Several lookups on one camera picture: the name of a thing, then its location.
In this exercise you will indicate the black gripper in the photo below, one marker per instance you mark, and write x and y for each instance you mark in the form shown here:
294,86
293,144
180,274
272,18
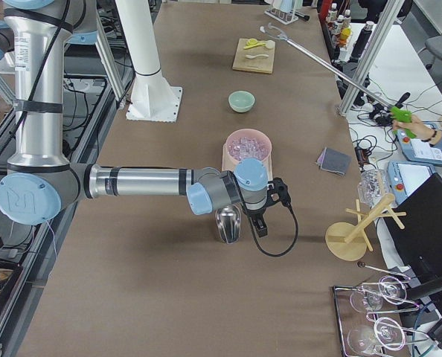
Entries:
254,215

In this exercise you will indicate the white ceramic spoon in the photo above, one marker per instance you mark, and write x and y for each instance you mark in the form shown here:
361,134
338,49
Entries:
256,56

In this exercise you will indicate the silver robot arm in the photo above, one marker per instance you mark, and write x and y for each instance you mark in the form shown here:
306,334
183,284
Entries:
41,181

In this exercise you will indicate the metal ice scoop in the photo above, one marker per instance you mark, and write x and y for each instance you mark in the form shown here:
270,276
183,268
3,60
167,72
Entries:
228,220

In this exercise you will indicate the pink bowl of ice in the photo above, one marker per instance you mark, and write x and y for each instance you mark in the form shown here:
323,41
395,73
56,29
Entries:
247,143

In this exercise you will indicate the mint green bowl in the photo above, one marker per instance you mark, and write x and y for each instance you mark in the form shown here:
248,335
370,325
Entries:
241,101

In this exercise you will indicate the yellow plastic spoon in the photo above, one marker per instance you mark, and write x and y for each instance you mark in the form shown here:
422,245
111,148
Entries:
253,43

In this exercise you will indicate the person's hand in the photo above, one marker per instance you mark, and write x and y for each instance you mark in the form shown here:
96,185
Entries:
417,127

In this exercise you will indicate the wooden cup tree stand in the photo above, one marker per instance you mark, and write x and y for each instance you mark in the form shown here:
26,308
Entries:
350,242

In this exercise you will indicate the grey folded cloth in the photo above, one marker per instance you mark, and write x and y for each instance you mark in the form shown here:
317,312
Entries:
333,161

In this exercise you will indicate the clear glass mug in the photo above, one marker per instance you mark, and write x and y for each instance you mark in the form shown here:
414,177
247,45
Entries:
373,186

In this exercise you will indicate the teach pendant tablet near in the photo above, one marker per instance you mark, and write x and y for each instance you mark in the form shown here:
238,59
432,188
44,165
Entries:
405,177

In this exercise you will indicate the teach pendant tablet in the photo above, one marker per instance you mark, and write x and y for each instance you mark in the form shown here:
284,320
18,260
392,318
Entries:
416,150
405,177

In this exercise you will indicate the bamboo cutting board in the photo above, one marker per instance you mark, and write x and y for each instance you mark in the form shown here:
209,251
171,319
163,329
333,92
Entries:
240,63

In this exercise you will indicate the black monitor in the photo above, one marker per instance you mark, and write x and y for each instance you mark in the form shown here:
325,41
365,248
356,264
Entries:
419,244

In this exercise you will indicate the teach pendant tablet far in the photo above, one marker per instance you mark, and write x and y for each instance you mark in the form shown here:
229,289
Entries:
416,150

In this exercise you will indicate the long reacher grabber tool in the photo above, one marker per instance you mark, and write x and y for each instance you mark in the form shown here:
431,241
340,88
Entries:
274,32

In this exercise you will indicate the black water bottle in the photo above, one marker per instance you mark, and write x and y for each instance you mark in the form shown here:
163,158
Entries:
361,41

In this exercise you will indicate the wire glass rack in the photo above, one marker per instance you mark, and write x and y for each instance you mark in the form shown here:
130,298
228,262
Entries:
367,317

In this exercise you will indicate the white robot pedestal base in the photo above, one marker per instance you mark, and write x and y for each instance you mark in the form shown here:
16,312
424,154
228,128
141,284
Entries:
152,97

